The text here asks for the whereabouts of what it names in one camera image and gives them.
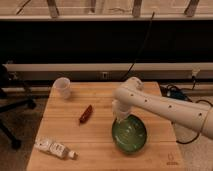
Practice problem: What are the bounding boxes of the white plastic cup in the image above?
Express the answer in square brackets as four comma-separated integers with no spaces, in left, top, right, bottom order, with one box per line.
[53,77,71,99]

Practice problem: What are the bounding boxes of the black hanging cable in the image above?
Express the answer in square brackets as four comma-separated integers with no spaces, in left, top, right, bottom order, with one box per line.
[120,11,156,81]

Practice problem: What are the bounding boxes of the red chili pepper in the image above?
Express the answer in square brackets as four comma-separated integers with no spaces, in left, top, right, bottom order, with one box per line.
[79,105,93,124]

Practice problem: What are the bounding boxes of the black office chair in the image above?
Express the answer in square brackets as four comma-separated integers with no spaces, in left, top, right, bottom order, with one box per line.
[0,64,38,150]

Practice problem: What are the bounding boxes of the black floor cable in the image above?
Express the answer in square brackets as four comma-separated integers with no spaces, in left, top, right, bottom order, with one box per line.
[160,75,213,145]

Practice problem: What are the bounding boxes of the white wall plug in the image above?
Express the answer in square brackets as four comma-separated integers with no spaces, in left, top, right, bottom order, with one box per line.
[191,68,200,77]

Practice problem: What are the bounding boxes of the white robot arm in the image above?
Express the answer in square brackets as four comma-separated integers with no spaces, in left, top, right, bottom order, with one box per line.
[112,77,213,139]

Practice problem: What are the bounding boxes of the green ceramic bowl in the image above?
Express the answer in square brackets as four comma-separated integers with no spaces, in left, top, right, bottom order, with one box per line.
[112,114,147,154]

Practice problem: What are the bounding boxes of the white tube with label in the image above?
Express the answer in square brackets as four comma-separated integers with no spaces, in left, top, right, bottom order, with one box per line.
[34,138,77,160]

